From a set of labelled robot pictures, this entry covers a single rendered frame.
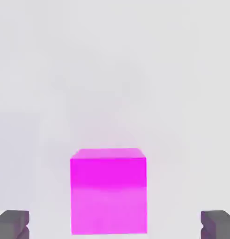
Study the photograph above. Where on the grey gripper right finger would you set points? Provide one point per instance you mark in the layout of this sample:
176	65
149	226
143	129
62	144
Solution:
218	225

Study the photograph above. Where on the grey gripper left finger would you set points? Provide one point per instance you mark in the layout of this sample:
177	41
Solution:
11	225

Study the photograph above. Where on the small magenta cube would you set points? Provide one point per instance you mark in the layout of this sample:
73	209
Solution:
108	194

